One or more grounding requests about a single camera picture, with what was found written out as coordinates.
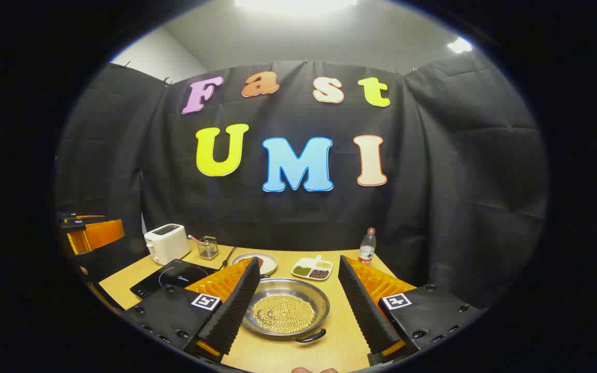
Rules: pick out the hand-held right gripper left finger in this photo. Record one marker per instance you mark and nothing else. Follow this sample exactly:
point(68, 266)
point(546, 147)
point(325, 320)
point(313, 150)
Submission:
point(236, 311)

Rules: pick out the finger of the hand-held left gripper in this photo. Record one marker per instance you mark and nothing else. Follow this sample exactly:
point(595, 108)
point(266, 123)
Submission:
point(99, 235)
point(78, 221)

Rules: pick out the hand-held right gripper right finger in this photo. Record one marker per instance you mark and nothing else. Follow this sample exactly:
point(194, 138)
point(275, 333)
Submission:
point(363, 305)

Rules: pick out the stainless steel pot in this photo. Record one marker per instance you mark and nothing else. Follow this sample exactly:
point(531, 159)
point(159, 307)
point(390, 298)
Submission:
point(306, 290)

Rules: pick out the black induction cooktop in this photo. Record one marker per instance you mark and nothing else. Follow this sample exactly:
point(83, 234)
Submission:
point(169, 277)

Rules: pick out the heap of soybeans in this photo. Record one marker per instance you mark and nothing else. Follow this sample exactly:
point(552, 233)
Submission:
point(284, 313)

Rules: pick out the dark red beans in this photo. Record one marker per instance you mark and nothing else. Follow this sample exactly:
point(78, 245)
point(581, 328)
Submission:
point(319, 273)

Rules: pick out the small yellow beans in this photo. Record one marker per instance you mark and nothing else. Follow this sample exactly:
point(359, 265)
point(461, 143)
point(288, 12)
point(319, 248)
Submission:
point(324, 264)

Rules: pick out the clear plastic water bottle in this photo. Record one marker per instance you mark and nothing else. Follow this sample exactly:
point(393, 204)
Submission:
point(367, 248)

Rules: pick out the white round plate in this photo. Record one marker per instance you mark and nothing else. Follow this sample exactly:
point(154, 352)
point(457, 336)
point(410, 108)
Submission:
point(268, 263)

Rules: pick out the white divided dish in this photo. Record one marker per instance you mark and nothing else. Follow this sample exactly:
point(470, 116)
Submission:
point(311, 268)

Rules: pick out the white toaster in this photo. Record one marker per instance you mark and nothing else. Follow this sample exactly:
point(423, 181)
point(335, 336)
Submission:
point(166, 243)

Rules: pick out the green mung beans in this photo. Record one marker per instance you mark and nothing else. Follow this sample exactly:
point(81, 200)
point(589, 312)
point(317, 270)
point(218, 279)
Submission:
point(302, 270)

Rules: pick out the pink utensil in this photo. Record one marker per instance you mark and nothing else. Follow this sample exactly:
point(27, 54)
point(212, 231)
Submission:
point(194, 239)

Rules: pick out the small ceiling light panel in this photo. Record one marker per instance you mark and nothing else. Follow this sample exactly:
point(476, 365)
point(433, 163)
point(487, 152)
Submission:
point(459, 45)

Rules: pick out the long ceiling light panel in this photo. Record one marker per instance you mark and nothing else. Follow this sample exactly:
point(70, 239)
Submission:
point(296, 3)

